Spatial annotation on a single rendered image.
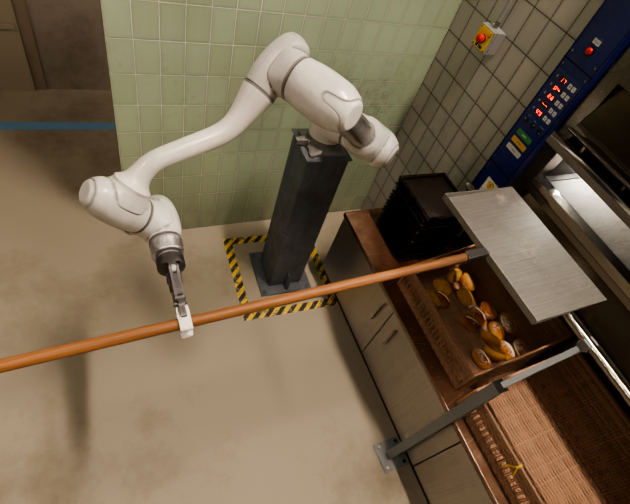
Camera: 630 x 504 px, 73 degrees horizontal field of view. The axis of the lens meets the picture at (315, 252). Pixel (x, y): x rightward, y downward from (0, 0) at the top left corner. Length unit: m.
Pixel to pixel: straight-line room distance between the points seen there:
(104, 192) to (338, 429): 1.66
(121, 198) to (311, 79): 0.56
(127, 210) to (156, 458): 1.31
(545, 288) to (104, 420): 1.89
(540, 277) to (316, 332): 1.31
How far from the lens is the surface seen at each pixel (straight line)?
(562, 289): 1.68
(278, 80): 1.22
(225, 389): 2.29
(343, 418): 2.36
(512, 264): 1.62
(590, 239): 1.99
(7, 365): 1.16
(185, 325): 1.11
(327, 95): 1.16
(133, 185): 1.18
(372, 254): 2.17
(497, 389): 1.60
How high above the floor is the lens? 2.15
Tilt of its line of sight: 49 degrees down
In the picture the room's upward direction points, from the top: 23 degrees clockwise
